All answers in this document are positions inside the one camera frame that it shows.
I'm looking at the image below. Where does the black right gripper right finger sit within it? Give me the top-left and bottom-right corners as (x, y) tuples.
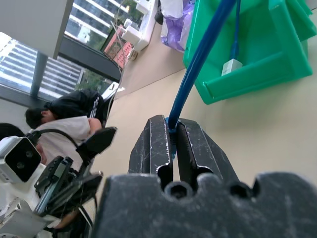
(175, 119), (239, 189)

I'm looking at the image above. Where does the green plastic bin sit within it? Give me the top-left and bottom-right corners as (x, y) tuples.
(183, 0), (314, 105)
(268, 0), (317, 43)

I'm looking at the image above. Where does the white coupler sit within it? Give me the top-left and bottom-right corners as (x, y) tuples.
(220, 58), (244, 77)

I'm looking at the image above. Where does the dark window frame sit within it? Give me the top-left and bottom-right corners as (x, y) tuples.
(0, 32), (122, 108)

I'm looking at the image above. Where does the person in black jacket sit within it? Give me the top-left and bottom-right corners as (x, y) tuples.
(25, 90), (106, 130)

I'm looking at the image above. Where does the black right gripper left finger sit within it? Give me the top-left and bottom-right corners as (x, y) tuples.
(128, 115), (174, 176)

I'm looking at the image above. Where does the blue cable with plug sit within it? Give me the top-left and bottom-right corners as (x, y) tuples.
(166, 0), (238, 161)

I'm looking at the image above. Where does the white plastic bag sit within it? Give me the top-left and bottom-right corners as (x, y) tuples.
(158, 0), (190, 21)

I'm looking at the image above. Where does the thin blue cable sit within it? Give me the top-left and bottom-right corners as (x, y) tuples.
(231, 0), (243, 60)

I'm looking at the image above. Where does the purple plastic bag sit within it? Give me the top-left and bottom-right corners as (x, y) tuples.
(160, 3), (197, 53)

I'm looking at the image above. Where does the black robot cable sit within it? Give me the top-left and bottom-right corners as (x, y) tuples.
(31, 129), (78, 150)

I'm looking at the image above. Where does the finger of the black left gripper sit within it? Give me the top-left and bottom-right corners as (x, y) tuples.
(79, 174), (104, 198)
(76, 126), (118, 166)

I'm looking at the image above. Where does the person in white shirt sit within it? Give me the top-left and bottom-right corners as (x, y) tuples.
(34, 116), (103, 172)

